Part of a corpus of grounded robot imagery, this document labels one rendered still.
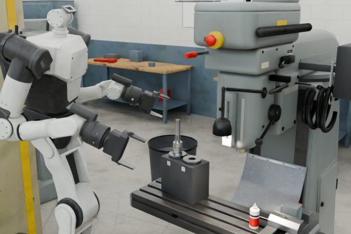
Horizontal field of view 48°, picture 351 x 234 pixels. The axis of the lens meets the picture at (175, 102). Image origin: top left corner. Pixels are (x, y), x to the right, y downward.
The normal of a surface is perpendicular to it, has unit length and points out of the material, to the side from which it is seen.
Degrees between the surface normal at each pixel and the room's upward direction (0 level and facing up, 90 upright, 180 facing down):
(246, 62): 90
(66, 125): 86
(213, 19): 90
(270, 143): 90
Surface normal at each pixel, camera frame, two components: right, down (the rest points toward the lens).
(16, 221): 0.79, 0.14
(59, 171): -0.37, 0.60
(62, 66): 0.61, 0.23
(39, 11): -0.62, 0.18
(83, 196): 0.81, -0.32
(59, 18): -0.14, 0.28
